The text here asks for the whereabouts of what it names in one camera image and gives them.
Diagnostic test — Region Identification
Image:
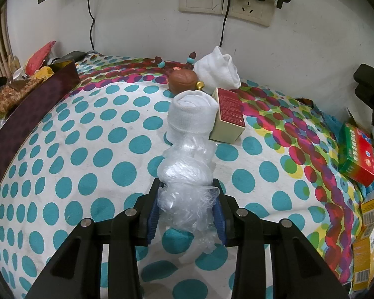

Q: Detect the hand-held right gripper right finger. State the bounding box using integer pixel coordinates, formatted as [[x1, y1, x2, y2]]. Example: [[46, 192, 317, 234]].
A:
[[212, 179, 346, 299]]

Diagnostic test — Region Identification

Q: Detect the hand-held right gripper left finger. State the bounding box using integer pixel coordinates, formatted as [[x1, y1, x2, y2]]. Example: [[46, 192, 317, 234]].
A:
[[25, 179, 163, 299]]

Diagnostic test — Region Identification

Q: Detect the plastic-wrapped white sock roll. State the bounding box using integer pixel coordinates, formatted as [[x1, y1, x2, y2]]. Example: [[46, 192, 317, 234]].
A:
[[156, 132, 221, 255]]

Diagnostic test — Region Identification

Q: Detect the brown patterned snack packet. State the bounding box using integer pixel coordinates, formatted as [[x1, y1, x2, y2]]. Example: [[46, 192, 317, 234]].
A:
[[0, 77, 49, 113]]

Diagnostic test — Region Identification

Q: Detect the red and beige box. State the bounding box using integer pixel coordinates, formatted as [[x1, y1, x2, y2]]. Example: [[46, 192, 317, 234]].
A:
[[209, 86, 247, 144]]

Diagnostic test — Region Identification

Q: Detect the white ribbed sock roll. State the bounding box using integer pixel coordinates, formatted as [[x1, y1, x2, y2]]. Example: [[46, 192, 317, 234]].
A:
[[166, 90, 219, 144]]

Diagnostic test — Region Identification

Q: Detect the brown reindeer toy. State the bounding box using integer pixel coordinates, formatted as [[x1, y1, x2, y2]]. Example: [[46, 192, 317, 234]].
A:
[[155, 50, 207, 97]]

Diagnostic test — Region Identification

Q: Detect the red and green carton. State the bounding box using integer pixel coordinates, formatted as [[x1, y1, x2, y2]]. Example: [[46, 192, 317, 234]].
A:
[[338, 122, 374, 188]]

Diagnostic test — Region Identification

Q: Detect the white folded sock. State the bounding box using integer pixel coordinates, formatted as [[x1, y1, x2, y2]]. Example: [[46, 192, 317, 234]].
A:
[[192, 45, 242, 94]]

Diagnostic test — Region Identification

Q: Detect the dark grey pouch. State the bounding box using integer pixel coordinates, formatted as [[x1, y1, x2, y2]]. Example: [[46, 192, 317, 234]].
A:
[[54, 50, 87, 65]]

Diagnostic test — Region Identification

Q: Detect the red plastic bag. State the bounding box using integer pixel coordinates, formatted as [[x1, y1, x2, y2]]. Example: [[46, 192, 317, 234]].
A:
[[24, 40, 57, 77]]

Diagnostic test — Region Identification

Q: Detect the black clamp stand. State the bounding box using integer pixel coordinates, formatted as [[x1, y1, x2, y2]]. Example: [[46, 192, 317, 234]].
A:
[[353, 64, 374, 129]]

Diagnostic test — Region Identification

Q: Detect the black charger cable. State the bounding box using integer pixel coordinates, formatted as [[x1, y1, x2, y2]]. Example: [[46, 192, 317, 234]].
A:
[[219, 0, 232, 48]]

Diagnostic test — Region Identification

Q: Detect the beige wall power socket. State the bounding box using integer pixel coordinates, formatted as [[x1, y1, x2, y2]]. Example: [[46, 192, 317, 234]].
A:
[[228, 0, 275, 28]]

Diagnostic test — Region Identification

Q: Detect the thin black cable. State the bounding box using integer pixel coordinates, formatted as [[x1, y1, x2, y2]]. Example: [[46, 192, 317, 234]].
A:
[[85, 0, 97, 53]]

